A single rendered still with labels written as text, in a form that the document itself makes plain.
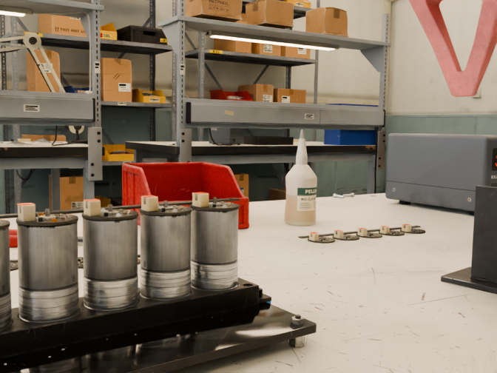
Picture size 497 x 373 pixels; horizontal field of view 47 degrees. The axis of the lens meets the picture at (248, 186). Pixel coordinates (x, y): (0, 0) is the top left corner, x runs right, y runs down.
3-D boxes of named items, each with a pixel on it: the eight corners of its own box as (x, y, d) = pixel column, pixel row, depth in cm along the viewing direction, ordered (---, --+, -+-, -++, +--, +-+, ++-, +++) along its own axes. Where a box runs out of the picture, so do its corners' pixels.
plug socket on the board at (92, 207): (106, 214, 25) (106, 200, 25) (87, 216, 25) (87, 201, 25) (100, 212, 26) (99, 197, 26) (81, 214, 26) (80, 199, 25)
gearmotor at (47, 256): (87, 335, 25) (86, 217, 24) (28, 347, 23) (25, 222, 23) (68, 319, 26) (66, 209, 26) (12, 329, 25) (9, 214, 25)
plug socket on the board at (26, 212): (42, 220, 24) (41, 204, 24) (21, 222, 23) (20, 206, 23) (36, 217, 24) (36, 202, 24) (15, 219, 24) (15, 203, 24)
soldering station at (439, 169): (535, 211, 73) (541, 136, 72) (482, 218, 67) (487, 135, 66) (436, 197, 86) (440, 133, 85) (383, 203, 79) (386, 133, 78)
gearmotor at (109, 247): (147, 323, 26) (146, 212, 26) (95, 334, 25) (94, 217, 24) (125, 308, 28) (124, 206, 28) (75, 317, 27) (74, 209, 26)
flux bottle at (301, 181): (313, 226, 59) (316, 129, 58) (281, 224, 60) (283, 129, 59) (318, 221, 62) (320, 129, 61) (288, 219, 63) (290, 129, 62)
